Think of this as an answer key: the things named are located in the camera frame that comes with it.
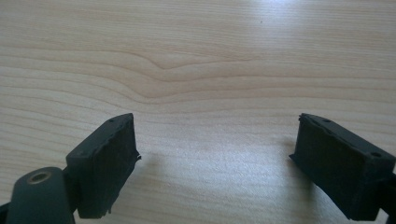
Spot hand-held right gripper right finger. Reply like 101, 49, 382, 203
289, 112, 396, 222

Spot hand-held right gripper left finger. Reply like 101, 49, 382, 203
65, 112, 142, 219

